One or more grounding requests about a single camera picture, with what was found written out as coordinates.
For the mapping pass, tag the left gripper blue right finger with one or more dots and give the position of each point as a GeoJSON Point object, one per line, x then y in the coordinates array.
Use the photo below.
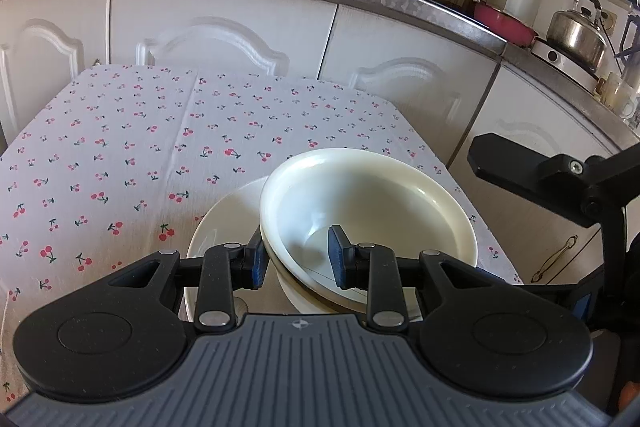
{"type": "Point", "coordinates": [372, 268]}

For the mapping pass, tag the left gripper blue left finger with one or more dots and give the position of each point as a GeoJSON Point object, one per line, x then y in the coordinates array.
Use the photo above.
{"type": "Point", "coordinates": [224, 269]}

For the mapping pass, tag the white plate with flower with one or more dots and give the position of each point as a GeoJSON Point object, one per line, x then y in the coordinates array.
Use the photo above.
{"type": "Point", "coordinates": [234, 219]}

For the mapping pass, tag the cream plastic bowl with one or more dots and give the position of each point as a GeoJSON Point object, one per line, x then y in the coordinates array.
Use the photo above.
{"type": "Point", "coordinates": [306, 301]}
{"type": "Point", "coordinates": [373, 198]}

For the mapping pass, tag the glass mug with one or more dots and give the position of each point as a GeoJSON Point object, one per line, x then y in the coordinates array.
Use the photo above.
{"type": "Point", "coordinates": [619, 96]}

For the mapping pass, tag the white induction cooker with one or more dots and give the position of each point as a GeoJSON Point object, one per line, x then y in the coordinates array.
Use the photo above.
{"type": "Point", "coordinates": [560, 61]}

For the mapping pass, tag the cherry pattern tablecloth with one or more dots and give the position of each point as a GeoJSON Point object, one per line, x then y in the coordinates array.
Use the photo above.
{"type": "Point", "coordinates": [126, 160]}

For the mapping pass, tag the steel kettle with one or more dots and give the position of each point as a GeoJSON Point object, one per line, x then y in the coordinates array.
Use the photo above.
{"type": "Point", "coordinates": [577, 34]}

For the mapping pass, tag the red pot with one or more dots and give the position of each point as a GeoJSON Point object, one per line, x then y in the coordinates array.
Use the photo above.
{"type": "Point", "coordinates": [504, 25]}

